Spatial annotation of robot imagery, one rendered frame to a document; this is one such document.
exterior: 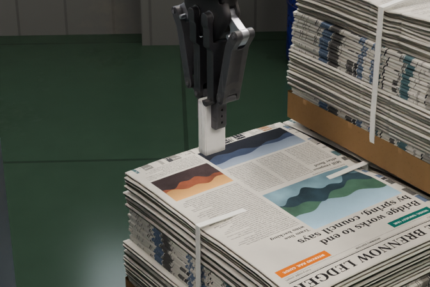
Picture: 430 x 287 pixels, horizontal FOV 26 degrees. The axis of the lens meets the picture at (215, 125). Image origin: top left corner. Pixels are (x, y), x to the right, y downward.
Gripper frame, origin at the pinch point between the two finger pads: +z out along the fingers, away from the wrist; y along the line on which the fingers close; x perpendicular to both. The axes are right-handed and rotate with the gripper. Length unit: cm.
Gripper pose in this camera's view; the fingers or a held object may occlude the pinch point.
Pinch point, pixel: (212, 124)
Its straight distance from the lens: 110.6
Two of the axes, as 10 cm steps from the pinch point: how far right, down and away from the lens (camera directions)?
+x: -8.0, 2.5, -5.4
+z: 0.0, 9.1, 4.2
